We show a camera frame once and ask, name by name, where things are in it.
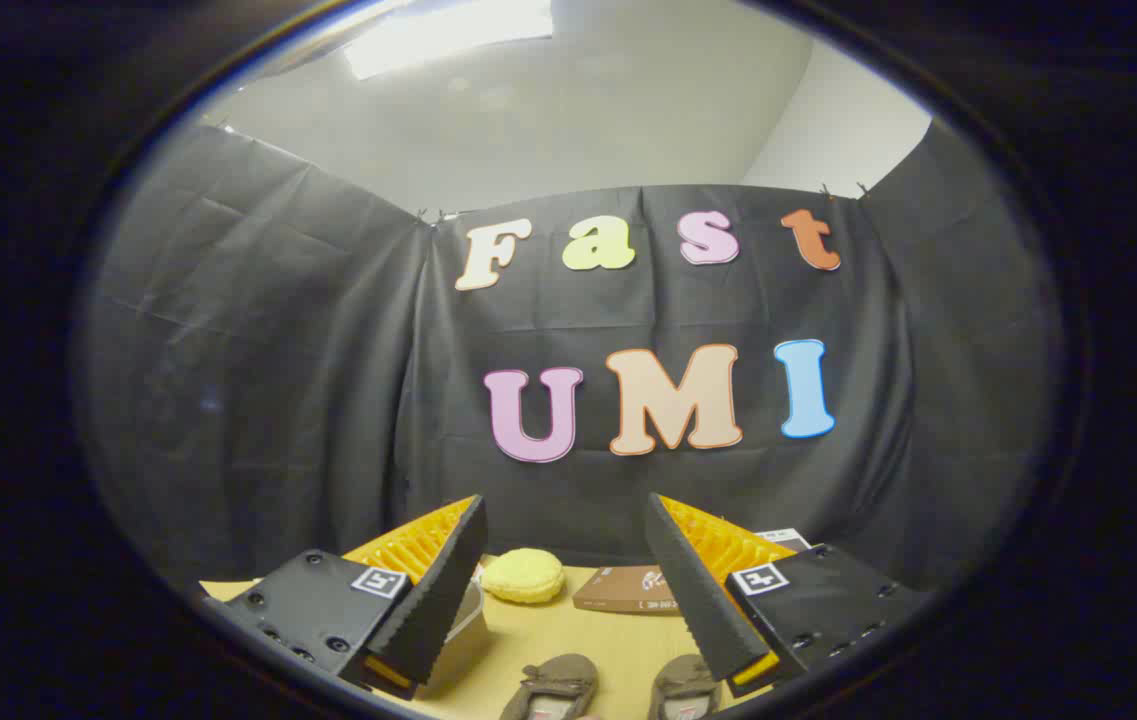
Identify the beige fabric storage box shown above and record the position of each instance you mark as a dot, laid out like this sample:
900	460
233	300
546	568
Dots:
463	640

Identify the brown fuzzy shoe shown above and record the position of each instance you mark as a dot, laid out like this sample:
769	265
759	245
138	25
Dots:
553	680
685	680

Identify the brown cover book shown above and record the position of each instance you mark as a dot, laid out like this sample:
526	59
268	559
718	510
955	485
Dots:
623	590

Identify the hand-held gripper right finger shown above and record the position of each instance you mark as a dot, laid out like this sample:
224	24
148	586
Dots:
693	590

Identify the round yellow plush toy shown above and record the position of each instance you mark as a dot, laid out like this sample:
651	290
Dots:
523	577

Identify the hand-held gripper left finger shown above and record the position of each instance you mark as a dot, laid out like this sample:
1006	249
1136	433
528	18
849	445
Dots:
443	590

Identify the white book with dark cover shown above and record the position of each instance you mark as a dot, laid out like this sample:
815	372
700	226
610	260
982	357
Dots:
786	538

